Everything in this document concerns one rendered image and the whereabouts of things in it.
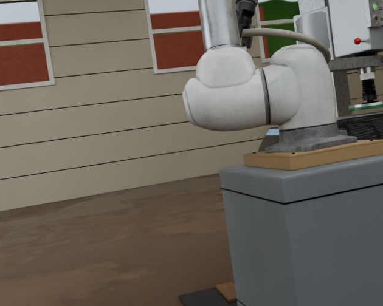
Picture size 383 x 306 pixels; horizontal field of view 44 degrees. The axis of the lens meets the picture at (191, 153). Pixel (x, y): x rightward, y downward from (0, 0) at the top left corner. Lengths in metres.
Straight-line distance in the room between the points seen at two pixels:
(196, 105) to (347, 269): 0.54
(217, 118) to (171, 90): 7.14
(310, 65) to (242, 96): 0.19
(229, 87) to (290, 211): 0.36
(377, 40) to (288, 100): 1.32
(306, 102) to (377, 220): 0.33
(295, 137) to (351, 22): 1.35
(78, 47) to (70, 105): 0.98
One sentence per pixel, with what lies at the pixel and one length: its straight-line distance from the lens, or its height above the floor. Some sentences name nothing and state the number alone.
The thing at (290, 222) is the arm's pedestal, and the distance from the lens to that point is 1.08.
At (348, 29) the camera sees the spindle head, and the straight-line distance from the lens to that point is 2.54.
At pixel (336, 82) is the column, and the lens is 3.26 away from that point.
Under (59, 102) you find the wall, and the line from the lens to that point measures 8.07.
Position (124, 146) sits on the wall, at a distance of 8.14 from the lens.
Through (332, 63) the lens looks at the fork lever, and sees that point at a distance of 2.29.
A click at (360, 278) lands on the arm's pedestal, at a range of 1.21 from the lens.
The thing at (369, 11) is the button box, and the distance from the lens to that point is 2.47.
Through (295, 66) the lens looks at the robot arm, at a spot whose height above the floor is 1.05.
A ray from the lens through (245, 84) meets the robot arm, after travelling 1.24.
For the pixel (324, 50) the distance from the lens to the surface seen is 1.99.
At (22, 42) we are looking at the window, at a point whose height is 2.59.
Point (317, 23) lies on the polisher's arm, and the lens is 3.23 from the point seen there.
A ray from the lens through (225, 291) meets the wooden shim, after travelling 2.66.
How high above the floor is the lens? 0.94
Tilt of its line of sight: 3 degrees down
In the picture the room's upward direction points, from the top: 8 degrees counter-clockwise
